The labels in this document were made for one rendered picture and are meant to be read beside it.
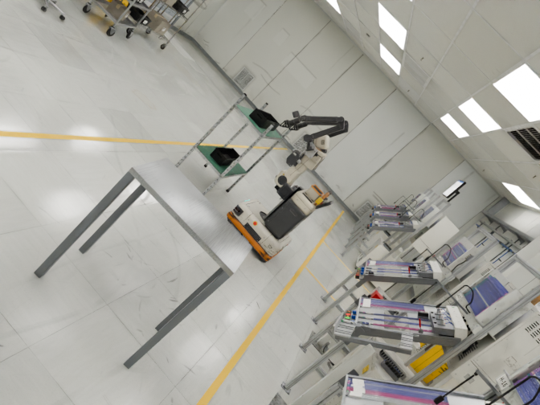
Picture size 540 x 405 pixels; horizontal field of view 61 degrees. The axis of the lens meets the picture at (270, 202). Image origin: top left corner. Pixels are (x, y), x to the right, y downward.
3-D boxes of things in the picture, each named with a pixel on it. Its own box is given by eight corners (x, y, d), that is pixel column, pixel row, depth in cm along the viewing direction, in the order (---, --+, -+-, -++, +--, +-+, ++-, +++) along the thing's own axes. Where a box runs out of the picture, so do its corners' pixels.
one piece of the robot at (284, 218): (282, 240, 538) (335, 193, 518) (270, 249, 486) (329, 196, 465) (263, 219, 542) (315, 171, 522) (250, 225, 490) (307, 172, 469)
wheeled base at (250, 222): (279, 252, 545) (294, 239, 539) (265, 263, 484) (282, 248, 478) (242, 210, 553) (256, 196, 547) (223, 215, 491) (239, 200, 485)
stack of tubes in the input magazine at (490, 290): (475, 317, 313) (509, 292, 306) (463, 294, 362) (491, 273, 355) (488, 330, 312) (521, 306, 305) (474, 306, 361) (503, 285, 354)
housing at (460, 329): (453, 347, 317) (455, 327, 315) (444, 322, 364) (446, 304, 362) (466, 349, 315) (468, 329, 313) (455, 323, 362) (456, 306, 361)
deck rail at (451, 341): (354, 333, 330) (354, 325, 330) (354, 333, 332) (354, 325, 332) (460, 348, 314) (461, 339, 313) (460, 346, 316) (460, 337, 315)
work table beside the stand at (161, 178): (81, 247, 281) (167, 157, 262) (161, 329, 283) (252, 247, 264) (33, 272, 238) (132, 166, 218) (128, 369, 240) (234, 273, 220)
